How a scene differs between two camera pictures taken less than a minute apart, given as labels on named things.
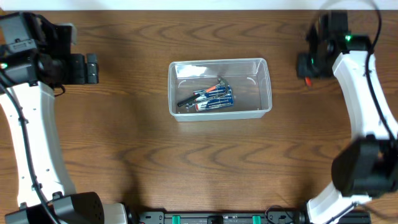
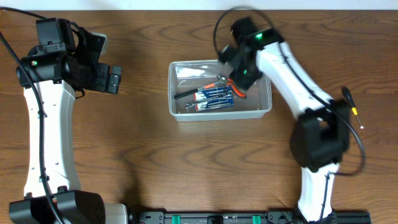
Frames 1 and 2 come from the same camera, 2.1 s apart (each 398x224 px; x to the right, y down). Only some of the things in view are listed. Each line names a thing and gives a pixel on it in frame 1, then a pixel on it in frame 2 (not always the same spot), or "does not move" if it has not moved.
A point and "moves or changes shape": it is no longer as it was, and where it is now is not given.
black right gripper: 305,66 to 241,79
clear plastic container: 249,78 does not move
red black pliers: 308,81 moves or changes shape
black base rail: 239,217 does not move
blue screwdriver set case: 216,97 does not move
